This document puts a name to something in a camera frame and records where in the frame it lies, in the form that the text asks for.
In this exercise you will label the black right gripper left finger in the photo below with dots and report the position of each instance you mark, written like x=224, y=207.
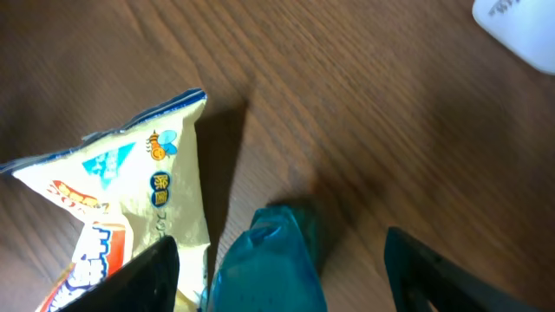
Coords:
x=148, y=283

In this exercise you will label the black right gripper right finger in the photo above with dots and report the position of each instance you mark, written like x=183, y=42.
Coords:
x=423, y=280

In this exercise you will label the yellow white snack bag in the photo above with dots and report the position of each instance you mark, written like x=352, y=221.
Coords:
x=130, y=186

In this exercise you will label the blue mouthwash bottle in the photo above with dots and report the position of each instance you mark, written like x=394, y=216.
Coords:
x=275, y=264

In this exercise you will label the white barcode scanner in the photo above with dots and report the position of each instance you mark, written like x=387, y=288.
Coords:
x=526, y=27

